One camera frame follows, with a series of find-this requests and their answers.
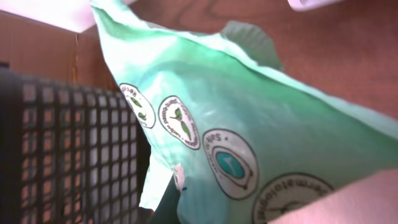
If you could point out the white barcode scanner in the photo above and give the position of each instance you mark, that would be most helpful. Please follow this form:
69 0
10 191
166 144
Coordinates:
306 5

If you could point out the grey plastic mesh basket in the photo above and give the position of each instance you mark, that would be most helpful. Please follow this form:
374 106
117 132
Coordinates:
69 154

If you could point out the light teal candy packet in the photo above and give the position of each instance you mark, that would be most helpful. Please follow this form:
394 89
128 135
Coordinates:
244 142

